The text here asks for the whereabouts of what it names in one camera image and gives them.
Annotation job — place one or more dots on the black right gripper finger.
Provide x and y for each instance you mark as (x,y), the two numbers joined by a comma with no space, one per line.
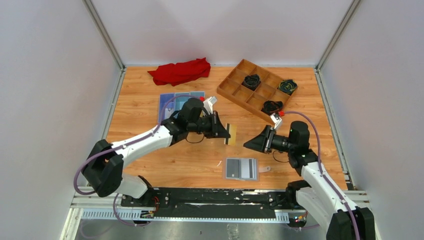
(268,130)
(258,143)

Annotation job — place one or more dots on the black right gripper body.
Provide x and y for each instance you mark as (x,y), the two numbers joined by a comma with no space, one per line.
(270,139)

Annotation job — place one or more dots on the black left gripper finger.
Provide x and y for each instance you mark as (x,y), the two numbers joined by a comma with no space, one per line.
(219,131)
(216,120)

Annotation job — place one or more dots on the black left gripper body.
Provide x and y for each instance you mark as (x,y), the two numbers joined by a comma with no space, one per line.
(214,124)

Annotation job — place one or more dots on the white silver card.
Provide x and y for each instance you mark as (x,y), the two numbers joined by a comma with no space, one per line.
(169,109)

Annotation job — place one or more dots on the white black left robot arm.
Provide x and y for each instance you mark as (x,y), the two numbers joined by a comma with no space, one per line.
(104,166)

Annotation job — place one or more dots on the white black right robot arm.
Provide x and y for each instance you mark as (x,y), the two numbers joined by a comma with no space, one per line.
(316,192)

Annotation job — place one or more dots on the silver striped card in sleeve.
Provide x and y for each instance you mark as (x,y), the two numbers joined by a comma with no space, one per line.
(248,169)

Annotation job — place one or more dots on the black red rolled sock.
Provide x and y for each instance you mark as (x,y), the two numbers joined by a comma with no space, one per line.
(271,107)

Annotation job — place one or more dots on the blue three-compartment tray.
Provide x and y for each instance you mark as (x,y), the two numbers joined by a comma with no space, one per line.
(174,100)

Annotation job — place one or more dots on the brown wooden divided tray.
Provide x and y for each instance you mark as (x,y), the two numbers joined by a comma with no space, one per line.
(257,90)

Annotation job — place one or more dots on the black yellow rolled sock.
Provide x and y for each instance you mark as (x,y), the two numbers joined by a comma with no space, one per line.
(287,86)

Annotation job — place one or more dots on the red cloth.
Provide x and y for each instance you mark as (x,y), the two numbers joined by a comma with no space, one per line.
(180,73)

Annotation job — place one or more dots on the black rolled sock in tray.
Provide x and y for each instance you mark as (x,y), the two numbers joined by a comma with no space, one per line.
(252,82)

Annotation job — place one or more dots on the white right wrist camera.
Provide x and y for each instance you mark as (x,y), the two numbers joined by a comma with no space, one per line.
(276,118)

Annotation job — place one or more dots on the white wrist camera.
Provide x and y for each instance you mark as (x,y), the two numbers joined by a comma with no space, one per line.
(276,118)
(208,104)

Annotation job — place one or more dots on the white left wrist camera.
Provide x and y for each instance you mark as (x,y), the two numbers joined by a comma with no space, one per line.
(208,104)

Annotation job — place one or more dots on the aluminium frame rail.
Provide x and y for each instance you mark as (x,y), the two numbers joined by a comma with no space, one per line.
(93,207)

